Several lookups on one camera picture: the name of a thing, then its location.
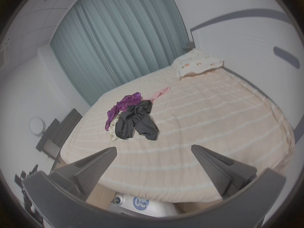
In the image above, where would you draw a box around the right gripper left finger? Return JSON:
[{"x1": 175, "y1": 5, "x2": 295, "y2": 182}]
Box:
[{"x1": 49, "y1": 147, "x2": 117, "y2": 196}]

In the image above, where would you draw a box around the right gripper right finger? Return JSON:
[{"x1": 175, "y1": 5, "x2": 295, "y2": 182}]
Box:
[{"x1": 191, "y1": 144, "x2": 257, "y2": 197}]

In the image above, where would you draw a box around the white printed pillow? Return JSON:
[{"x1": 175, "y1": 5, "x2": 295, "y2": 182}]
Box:
[{"x1": 172, "y1": 48, "x2": 225, "y2": 78}]

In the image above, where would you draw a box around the bed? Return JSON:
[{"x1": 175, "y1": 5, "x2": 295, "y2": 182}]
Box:
[{"x1": 59, "y1": 9, "x2": 304, "y2": 204}]

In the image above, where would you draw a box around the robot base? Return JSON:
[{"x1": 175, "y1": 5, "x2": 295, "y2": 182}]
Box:
[{"x1": 107, "y1": 191, "x2": 177, "y2": 218}]

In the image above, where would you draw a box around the dark grey bedside table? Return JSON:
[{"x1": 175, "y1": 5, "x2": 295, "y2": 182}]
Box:
[{"x1": 36, "y1": 108, "x2": 82, "y2": 161}]

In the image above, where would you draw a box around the purple garment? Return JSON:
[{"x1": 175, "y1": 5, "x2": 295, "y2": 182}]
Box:
[{"x1": 104, "y1": 92, "x2": 143, "y2": 131}]

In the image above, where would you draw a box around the blue-green curtain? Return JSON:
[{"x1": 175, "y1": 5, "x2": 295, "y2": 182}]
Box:
[{"x1": 50, "y1": 0, "x2": 194, "y2": 107}]

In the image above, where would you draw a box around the white printed garment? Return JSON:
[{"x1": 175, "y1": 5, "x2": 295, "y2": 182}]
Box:
[{"x1": 107, "y1": 118, "x2": 120, "y2": 142}]

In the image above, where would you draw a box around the black garment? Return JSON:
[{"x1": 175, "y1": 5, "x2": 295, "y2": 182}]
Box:
[{"x1": 115, "y1": 99, "x2": 159, "y2": 141}]

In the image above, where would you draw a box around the pink garment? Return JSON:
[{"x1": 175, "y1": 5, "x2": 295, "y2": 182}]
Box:
[{"x1": 150, "y1": 86, "x2": 171, "y2": 103}]

